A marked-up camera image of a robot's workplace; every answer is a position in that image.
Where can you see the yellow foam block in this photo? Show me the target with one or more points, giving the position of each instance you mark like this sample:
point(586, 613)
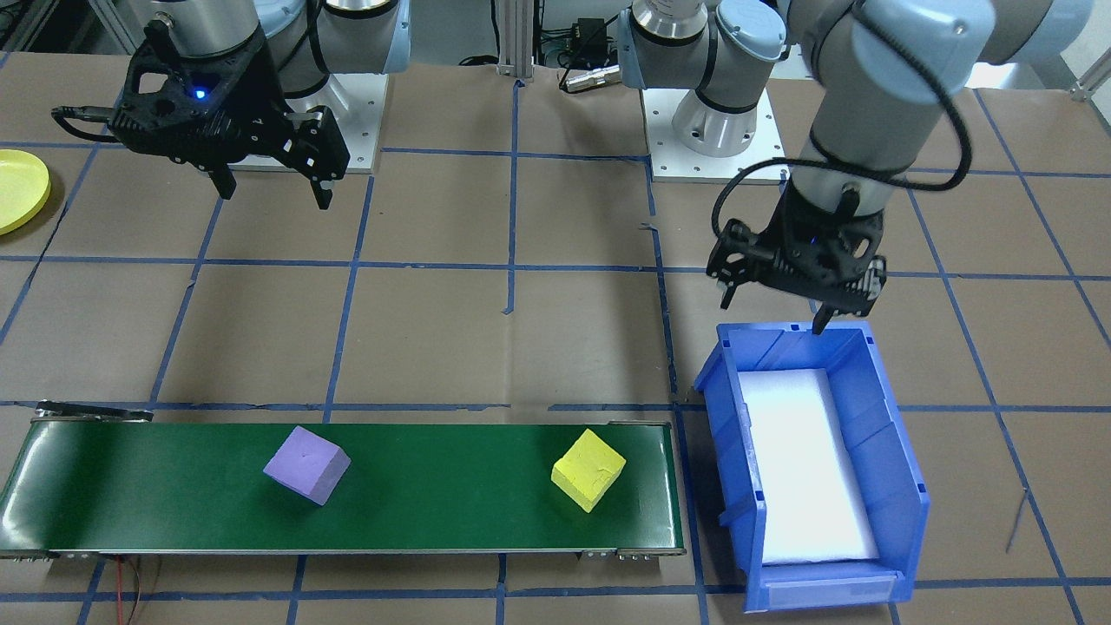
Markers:
point(588, 473)

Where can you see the white foam pad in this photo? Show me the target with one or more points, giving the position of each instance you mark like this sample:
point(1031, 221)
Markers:
point(807, 469)

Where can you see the aluminium bar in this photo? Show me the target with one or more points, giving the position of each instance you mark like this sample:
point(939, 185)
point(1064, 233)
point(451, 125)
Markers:
point(1094, 85)

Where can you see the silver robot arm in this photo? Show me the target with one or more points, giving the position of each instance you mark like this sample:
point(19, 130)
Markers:
point(356, 35)
point(877, 95)

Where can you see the green conveyor belt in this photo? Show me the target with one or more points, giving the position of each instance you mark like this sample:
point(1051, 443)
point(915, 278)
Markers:
point(451, 512)

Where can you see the yellow plate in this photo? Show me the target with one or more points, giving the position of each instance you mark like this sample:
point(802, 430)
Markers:
point(17, 187)

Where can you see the purple foam block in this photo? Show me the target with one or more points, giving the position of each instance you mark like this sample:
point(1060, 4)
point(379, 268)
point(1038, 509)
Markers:
point(304, 469)

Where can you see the blue plastic storage bin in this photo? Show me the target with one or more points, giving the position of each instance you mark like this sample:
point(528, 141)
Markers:
point(885, 451)

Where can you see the small black power adapter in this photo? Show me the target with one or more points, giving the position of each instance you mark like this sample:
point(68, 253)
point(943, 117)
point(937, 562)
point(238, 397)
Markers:
point(591, 35)

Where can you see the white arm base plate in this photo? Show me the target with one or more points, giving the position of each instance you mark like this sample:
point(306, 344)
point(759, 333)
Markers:
point(360, 130)
point(668, 156)

